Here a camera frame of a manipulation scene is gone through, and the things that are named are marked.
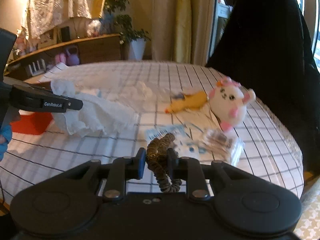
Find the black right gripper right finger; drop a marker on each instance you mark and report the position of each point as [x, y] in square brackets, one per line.
[189, 170]

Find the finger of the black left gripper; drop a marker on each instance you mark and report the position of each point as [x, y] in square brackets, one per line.
[37, 99]

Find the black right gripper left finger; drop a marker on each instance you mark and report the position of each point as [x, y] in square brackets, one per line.
[120, 171]

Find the brown hair scrunchie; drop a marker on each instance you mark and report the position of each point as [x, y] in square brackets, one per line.
[157, 162]

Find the clear plastic packet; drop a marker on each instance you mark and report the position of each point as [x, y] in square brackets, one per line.
[223, 147]

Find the blue gloved left hand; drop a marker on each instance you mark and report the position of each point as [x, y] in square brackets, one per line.
[5, 138]

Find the pink small bag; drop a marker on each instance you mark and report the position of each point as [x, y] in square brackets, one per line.
[60, 58]

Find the black and white grid tablecloth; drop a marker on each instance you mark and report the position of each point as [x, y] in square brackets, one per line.
[269, 151]

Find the purple kettlebell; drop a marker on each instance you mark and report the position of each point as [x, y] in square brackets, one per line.
[72, 56]

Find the framed photo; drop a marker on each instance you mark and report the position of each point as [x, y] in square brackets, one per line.
[49, 38]

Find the white bunny plush toy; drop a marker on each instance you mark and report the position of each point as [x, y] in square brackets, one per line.
[229, 104]

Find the wooden sideboard cabinet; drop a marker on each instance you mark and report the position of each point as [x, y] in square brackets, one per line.
[87, 50]

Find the hanging white patterned cloth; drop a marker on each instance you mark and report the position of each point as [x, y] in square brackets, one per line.
[42, 15]

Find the potted green plant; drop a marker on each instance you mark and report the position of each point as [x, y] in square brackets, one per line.
[132, 41]

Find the black draped chair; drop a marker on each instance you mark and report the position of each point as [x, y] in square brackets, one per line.
[266, 46]

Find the yellow beige curtain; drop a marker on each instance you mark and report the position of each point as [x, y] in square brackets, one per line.
[182, 30]

